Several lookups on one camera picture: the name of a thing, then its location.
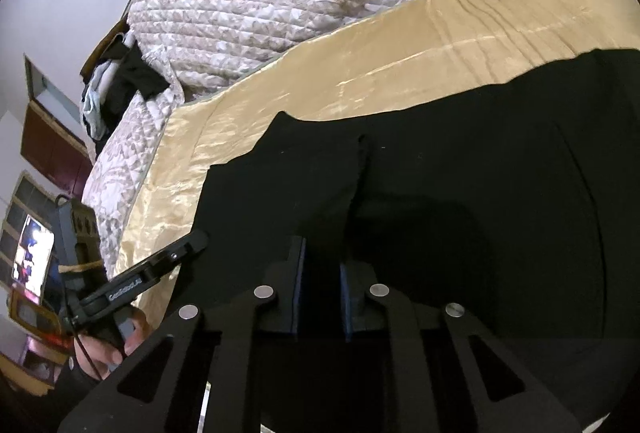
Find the brown wooden cabinet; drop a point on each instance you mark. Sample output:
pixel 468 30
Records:
pixel 52 138

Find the brown wooden headboard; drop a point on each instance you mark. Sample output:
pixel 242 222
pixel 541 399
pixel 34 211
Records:
pixel 100 45

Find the black garment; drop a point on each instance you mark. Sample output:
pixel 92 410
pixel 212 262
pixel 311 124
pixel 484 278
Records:
pixel 140 73

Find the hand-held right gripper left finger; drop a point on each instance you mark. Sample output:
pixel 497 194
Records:
pixel 298 293

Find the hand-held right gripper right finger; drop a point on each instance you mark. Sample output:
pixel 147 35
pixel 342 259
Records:
pixel 345 303

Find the person's left forearm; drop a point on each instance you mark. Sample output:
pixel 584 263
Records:
pixel 75 385

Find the pale blue cloth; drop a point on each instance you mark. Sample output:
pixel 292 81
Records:
pixel 92 110

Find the beige satin bed sheet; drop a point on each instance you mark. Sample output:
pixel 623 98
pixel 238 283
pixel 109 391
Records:
pixel 400 58

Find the person's left hand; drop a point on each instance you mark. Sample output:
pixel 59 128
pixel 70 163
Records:
pixel 105 355

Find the black pants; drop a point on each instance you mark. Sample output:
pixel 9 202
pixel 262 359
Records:
pixel 475 213

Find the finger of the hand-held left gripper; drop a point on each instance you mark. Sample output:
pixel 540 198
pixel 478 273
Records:
pixel 185 247

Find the yellow framed box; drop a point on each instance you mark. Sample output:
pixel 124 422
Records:
pixel 32 313

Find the lit screen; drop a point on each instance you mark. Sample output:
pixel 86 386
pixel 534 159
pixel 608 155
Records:
pixel 32 250

